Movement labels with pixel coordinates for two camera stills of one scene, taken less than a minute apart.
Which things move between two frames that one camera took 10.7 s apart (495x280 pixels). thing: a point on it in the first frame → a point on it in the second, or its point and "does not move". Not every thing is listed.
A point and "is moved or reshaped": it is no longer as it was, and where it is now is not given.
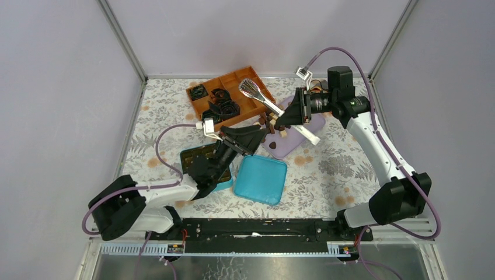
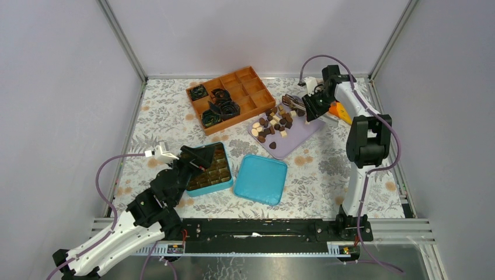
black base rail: [233, 234] does not move
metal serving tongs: [250, 88] is moved or reshaped
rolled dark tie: [220, 95] does not move
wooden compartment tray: [220, 100] does not move
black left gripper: [245, 139] → [202, 158]
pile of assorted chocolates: [269, 119] does not move
